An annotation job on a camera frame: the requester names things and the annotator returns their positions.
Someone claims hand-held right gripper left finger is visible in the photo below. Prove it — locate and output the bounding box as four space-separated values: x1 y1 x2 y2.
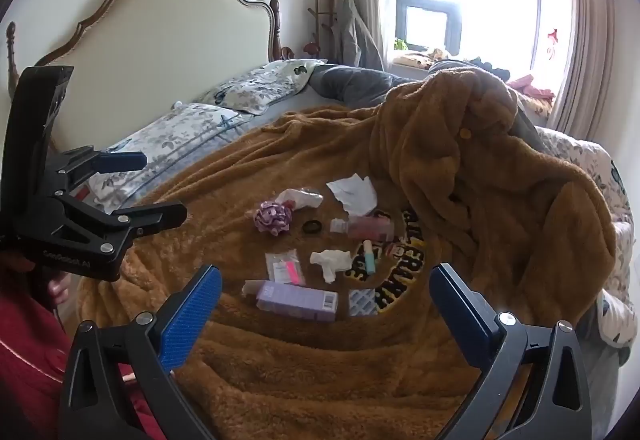
59 264 223 440

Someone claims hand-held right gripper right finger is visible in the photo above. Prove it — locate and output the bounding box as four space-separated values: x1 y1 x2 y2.
429 262 593 440

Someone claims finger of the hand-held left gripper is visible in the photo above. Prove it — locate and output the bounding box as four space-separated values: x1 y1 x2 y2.
50 146 149 193
75 201 188 251

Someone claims person's left hand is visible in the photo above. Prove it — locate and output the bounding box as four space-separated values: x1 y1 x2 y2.
46 270 70 307

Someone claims small patterned packet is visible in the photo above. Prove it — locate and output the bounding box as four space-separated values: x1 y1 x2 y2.
348 289 378 317

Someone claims small clear plastic bag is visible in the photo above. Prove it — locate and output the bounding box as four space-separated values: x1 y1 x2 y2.
265 251 306 286

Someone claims purple carton box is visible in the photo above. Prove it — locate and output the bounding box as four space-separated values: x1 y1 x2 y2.
256 281 339 322

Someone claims purple scrunchie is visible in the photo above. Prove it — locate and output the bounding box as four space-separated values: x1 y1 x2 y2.
254 200 293 237

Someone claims pink clear bottle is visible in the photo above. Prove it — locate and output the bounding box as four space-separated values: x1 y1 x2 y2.
330 214 393 241

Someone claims brown fleece blanket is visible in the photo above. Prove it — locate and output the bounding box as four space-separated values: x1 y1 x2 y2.
75 67 621 440

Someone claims crumpled white tissue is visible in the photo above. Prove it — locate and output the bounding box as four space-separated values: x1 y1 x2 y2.
309 249 353 284

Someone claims white plastic wrapper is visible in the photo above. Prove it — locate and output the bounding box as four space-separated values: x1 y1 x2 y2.
274 187 324 212

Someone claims small floral pillow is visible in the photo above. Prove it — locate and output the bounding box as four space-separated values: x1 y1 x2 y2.
200 59 328 113

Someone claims flat white paper tissue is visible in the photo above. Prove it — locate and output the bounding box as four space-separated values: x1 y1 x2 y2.
326 173 378 217

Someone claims person's red clothing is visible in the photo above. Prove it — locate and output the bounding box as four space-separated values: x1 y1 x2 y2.
0 265 156 440

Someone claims grey blanket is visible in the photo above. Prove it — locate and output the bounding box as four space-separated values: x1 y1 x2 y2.
425 59 556 153

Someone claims floral duvet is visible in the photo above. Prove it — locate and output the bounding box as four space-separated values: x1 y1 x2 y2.
535 125 638 346

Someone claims pink cloth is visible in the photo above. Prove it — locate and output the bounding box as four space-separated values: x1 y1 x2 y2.
505 74 556 102

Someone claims grey bolster pillow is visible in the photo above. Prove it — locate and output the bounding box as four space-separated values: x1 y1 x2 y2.
307 64 426 108

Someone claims wooden coat rack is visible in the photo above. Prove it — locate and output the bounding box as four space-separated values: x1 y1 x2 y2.
307 0 336 61

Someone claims grey hanging garment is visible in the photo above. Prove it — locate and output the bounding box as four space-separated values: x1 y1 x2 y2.
332 0 386 71

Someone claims dark framed window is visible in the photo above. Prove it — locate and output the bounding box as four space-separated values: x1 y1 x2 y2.
395 0 571 66

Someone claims cream headboard with wooden frame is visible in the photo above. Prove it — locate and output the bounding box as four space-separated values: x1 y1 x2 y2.
5 0 283 161

